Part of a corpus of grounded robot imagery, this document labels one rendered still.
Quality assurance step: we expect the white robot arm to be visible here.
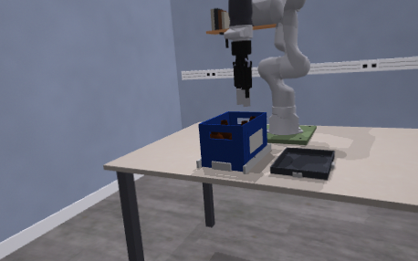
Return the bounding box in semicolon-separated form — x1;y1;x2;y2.
224;0;310;135

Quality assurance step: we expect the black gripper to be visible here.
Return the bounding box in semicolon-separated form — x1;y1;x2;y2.
231;40;252;107

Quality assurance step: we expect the blue plastic crate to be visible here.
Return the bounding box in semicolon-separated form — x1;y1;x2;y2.
198;111;267;172

